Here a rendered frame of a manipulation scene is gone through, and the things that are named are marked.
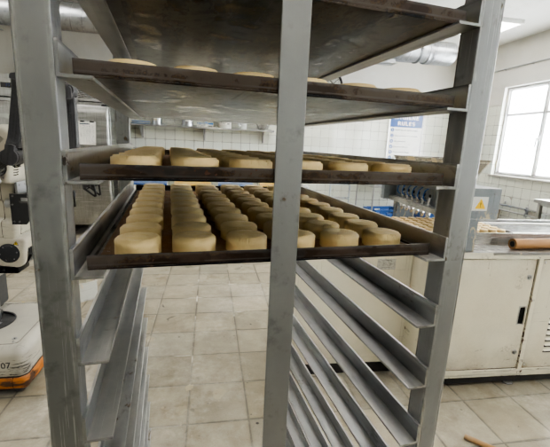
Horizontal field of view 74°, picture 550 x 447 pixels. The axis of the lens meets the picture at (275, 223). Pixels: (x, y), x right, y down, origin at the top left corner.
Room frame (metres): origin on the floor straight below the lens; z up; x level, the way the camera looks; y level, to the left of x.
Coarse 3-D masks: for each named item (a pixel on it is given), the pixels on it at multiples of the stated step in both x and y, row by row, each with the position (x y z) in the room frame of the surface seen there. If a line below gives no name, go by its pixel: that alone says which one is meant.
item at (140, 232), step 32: (160, 192) 0.77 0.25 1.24; (192, 192) 0.79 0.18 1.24; (224, 192) 0.87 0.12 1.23; (256, 192) 0.83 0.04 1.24; (128, 224) 0.45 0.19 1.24; (160, 224) 0.50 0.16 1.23; (192, 224) 0.47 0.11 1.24; (224, 224) 0.48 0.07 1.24; (256, 224) 0.55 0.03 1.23; (320, 224) 0.51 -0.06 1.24; (352, 224) 0.52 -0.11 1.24
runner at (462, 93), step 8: (448, 88) 0.47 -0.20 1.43; (456, 88) 0.46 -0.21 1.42; (464, 88) 0.45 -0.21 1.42; (456, 96) 0.46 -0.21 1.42; (464, 96) 0.45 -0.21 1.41; (456, 104) 0.46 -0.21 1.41; (464, 104) 0.44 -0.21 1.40; (408, 112) 0.50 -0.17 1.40; (416, 112) 0.49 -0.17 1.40; (424, 112) 0.47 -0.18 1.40; (432, 112) 0.46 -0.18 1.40; (440, 112) 0.46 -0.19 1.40; (448, 112) 0.46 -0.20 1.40; (456, 112) 0.45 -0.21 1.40; (336, 120) 0.71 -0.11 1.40; (344, 120) 0.68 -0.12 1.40; (352, 120) 0.65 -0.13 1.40; (360, 120) 0.64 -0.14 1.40; (368, 120) 0.64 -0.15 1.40; (376, 120) 0.63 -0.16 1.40
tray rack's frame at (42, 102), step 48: (48, 0) 0.32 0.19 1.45; (288, 0) 0.39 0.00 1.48; (48, 48) 0.32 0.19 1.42; (288, 48) 0.39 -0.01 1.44; (480, 48) 0.44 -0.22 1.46; (48, 96) 0.32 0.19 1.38; (288, 96) 0.39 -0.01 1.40; (480, 96) 0.45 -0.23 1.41; (48, 144) 0.32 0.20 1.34; (288, 144) 0.39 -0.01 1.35; (480, 144) 0.45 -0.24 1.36; (48, 192) 0.32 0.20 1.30; (288, 192) 0.39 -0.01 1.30; (48, 240) 0.32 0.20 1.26; (288, 240) 0.39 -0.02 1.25; (48, 288) 0.32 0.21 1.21; (288, 288) 0.39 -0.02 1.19; (432, 288) 0.46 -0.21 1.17; (48, 336) 0.31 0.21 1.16; (288, 336) 0.39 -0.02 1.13; (432, 336) 0.44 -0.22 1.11; (48, 384) 0.31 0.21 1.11; (288, 384) 0.39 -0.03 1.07; (432, 384) 0.44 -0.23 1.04; (432, 432) 0.45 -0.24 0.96
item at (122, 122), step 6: (120, 114) 0.90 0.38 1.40; (120, 120) 0.90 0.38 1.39; (126, 120) 0.90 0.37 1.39; (120, 126) 0.90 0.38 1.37; (126, 126) 0.90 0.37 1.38; (120, 132) 0.90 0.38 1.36; (126, 132) 0.90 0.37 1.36; (120, 138) 0.90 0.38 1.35; (126, 138) 0.90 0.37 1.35; (120, 180) 0.90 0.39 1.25; (120, 186) 0.90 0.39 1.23
